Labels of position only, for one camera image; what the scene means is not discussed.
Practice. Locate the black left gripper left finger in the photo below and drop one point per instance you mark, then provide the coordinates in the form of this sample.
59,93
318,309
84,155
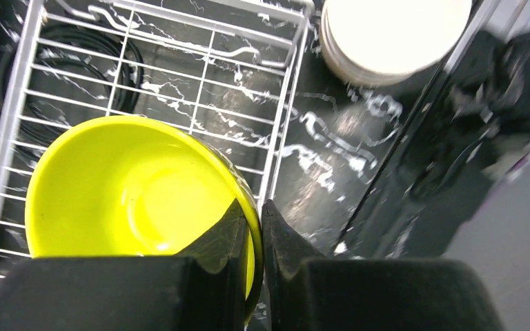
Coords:
201,288

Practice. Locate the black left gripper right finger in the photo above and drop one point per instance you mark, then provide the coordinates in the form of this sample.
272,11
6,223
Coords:
309,291

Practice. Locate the yellow-green bowl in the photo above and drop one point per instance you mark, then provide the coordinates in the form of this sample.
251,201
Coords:
134,186

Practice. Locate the beige bowl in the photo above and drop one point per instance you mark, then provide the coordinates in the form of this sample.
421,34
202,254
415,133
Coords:
396,37

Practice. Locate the pale grey bowl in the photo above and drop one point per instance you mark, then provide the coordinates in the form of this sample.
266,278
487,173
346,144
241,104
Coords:
345,69

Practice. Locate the white wire dish rack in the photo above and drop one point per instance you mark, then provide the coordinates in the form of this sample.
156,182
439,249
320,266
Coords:
222,71

